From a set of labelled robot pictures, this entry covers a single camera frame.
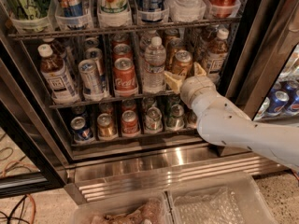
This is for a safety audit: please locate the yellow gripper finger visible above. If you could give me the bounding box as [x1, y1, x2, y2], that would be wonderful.
[193, 62, 206, 77]
[164, 71, 184, 94]

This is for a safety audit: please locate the orange front can shelf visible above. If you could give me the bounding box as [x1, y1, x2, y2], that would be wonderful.
[171, 50, 192, 77]

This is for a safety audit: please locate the orange can shelf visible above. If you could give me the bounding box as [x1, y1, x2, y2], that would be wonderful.
[166, 38, 186, 67]
[164, 29, 179, 47]
[171, 50, 192, 77]

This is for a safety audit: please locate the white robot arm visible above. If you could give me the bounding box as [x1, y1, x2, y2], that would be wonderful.
[164, 63, 299, 172]

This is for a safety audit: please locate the bronze can bottom shelf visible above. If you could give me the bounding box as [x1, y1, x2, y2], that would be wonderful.
[187, 110, 197, 129]

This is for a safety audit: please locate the orange back can middle shelf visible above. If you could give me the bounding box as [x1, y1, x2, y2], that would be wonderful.
[164, 29, 179, 47]

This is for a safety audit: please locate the silver green can bottom shelf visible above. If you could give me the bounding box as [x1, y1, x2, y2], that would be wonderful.
[145, 107, 163, 133]

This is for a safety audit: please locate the red front cola can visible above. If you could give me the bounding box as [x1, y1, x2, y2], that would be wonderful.
[113, 58, 136, 91]

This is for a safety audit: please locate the red can bottom shelf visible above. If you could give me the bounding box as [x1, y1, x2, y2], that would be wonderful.
[121, 110, 139, 134]

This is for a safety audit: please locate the right fridge glass door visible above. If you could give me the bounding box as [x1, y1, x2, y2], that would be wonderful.
[218, 0, 299, 118]

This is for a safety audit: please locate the fridge glass door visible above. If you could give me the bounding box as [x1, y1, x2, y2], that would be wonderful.
[0, 61, 65, 198]
[218, 0, 299, 118]

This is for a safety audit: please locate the red back cola can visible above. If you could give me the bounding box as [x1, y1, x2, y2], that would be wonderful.
[111, 33, 130, 47]

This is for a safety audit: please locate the silver front slim can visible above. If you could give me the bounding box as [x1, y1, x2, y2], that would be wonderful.
[78, 59, 103, 94]

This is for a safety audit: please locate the silver slim can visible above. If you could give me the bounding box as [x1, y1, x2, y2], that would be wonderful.
[78, 59, 103, 94]
[85, 48, 105, 75]
[84, 37, 99, 50]

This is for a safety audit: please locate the gold can bottom shelf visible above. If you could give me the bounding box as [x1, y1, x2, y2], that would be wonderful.
[97, 113, 117, 138]

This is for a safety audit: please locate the blue pepsi can right compartment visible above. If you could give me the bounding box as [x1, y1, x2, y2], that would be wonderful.
[266, 91, 289, 116]

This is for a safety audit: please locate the silver back slim can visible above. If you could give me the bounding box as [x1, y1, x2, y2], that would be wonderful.
[84, 37, 99, 50]

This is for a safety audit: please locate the steel fridge cabinet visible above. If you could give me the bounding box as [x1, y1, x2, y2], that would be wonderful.
[0, 0, 299, 204]

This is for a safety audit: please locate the blue pepsi can bottom shelf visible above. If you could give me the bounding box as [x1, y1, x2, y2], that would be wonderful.
[70, 117, 93, 141]

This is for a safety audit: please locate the left fridge glass door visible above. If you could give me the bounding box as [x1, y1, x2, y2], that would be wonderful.
[0, 61, 65, 198]

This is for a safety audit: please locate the green can top shelf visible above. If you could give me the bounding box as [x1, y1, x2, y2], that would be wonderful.
[0, 0, 52, 21]

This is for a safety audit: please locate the right back tea bottle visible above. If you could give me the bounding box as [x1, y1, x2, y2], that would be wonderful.
[194, 24, 218, 63]

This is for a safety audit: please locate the tea bottle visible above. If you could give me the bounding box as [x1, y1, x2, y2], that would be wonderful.
[44, 38, 67, 63]
[37, 44, 79, 104]
[194, 24, 218, 63]
[202, 28, 229, 81]

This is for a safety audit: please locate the right front tea bottle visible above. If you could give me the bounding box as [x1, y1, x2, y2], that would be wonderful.
[202, 28, 229, 81]

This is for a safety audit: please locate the front clear water bottle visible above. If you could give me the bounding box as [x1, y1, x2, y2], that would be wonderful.
[143, 36, 166, 93]

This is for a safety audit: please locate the clear water bottle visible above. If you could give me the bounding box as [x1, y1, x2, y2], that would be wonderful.
[139, 30, 158, 57]
[143, 36, 166, 93]

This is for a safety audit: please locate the back clear water bottle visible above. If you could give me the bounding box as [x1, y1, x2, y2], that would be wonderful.
[139, 30, 158, 57]

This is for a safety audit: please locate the left front tea bottle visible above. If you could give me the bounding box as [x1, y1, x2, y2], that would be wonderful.
[37, 44, 79, 104]

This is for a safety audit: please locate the left back tea bottle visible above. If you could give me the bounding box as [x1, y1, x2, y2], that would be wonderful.
[44, 38, 67, 63]

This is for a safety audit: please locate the left clear plastic bin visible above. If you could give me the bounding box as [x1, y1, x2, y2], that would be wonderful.
[69, 190, 173, 224]

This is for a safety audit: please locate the clear plastic bin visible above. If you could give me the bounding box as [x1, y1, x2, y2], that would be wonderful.
[69, 190, 173, 224]
[167, 172, 278, 224]

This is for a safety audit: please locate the right clear plastic bin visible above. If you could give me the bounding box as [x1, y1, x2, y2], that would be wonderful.
[167, 172, 278, 224]

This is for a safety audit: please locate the bubble wrap sheet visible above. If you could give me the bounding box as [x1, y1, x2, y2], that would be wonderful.
[174, 187, 245, 224]

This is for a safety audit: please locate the orange cable on floor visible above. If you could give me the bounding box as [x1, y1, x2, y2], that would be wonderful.
[0, 161, 39, 224]

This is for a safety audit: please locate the black cable on floor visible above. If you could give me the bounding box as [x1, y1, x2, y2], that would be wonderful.
[0, 133, 30, 224]

